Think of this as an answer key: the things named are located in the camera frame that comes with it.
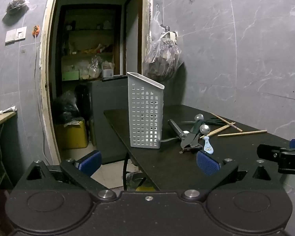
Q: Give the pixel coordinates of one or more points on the wooden counter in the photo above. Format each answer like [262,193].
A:
[1,119]

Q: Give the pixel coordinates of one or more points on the orange wall hook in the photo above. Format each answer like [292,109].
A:
[36,30]

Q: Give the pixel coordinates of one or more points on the white crumpled item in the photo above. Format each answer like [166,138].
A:
[7,110]

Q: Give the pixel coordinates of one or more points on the black trash bag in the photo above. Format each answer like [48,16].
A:
[65,108]

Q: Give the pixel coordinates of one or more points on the cream door frame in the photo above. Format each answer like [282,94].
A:
[45,54]

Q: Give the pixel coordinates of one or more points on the green box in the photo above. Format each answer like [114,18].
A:
[70,75]

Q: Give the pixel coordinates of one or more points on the yellow box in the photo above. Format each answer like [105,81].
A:
[72,135]

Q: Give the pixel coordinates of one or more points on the white perforated utensil basket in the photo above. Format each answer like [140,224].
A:
[145,113]

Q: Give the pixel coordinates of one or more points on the large clear hanging bag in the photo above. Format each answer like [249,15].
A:
[162,61]

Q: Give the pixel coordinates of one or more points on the metal wall tap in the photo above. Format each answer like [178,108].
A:
[166,27]

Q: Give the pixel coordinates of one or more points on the white cardboard box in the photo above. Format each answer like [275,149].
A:
[108,70]

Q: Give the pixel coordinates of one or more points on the small hanging bag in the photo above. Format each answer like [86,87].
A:
[16,3]

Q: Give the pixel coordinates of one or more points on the white switch plate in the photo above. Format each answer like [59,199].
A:
[10,35]

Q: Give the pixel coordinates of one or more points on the light blue plastic spoon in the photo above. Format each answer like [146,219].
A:
[207,147]

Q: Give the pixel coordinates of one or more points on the white socket plate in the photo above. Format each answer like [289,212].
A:
[21,33]

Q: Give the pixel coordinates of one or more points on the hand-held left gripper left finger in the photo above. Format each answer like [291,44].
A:
[89,162]

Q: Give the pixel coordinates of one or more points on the clear food bag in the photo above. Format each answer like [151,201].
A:
[94,68]

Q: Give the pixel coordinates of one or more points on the grey cabinet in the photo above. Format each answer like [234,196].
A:
[105,98]

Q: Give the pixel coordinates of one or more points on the wooden shelf unit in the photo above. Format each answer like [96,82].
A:
[88,35]

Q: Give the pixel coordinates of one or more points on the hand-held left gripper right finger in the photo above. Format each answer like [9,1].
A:
[207,163]

